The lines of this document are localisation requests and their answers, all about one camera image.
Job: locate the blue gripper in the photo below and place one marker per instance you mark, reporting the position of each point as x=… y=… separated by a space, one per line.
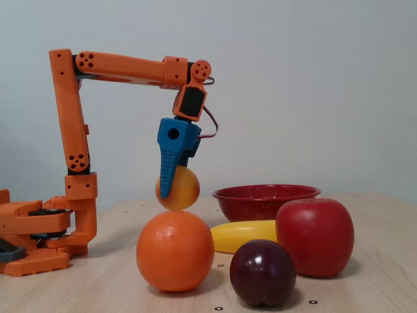
x=181 y=136

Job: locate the yellow orange peach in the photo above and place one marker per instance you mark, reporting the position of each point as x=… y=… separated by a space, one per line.
x=186 y=189

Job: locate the orange robot base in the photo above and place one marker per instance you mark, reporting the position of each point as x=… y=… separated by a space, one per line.
x=32 y=261

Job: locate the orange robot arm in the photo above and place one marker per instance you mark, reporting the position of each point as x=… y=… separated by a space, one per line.
x=68 y=107

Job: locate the red speckled bowl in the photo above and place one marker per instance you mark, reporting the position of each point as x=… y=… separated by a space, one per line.
x=254 y=202

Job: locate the orange fruit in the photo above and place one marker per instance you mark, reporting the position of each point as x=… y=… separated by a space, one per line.
x=175 y=251

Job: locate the yellow banana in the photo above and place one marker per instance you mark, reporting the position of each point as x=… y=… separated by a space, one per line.
x=241 y=236

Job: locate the dark purple plum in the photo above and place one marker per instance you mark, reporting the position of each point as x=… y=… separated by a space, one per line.
x=263 y=274

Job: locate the red apple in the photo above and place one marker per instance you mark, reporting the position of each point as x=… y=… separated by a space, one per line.
x=315 y=238

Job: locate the grey table clamp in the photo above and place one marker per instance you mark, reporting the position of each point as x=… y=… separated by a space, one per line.
x=13 y=253

